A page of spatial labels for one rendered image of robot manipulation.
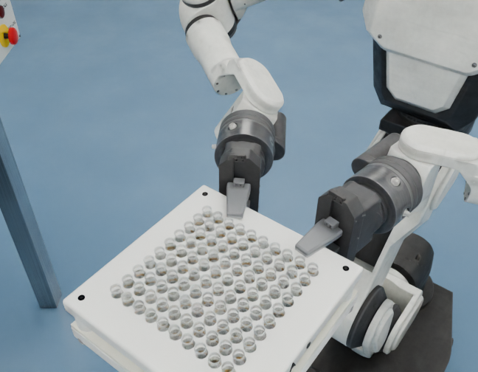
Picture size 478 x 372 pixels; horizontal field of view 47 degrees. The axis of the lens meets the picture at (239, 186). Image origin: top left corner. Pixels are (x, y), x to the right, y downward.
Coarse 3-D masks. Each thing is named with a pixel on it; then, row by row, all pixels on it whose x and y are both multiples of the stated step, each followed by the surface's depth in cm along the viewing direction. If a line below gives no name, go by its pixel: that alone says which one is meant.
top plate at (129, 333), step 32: (160, 224) 69; (256, 224) 69; (128, 256) 65; (320, 256) 65; (96, 288) 61; (224, 288) 61; (288, 288) 61; (320, 288) 61; (352, 288) 63; (96, 320) 58; (128, 320) 58; (288, 320) 58; (320, 320) 58; (128, 352) 55; (160, 352) 55; (192, 352) 55; (256, 352) 55; (288, 352) 55
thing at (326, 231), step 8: (320, 224) 67; (328, 224) 67; (336, 224) 67; (312, 232) 66; (320, 232) 66; (328, 232) 66; (336, 232) 66; (304, 240) 65; (312, 240) 65; (320, 240) 65; (328, 240) 66; (296, 248) 65; (304, 248) 64; (312, 248) 64; (320, 248) 65
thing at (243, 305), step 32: (192, 256) 65; (224, 256) 63; (256, 256) 64; (160, 288) 60; (192, 288) 61; (256, 288) 60; (192, 320) 57; (224, 320) 57; (256, 320) 58; (224, 352) 54
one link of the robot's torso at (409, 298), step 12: (396, 276) 150; (384, 288) 152; (396, 288) 149; (408, 288) 147; (396, 300) 151; (408, 300) 148; (420, 300) 147; (408, 312) 142; (396, 324) 139; (408, 324) 144; (396, 336) 139; (384, 348) 140
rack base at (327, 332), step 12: (348, 300) 65; (336, 312) 64; (348, 312) 67; (72, 324) 63; (336, 324) 64; (84, 336) 62; (96, 336) 62; (324, 336) 62; (96, 348) 62; (108, 348) 61; (312, 348) 60; (108, 360) 61; (120, 360) 60; (300, 360) 59; (312, 360) 61
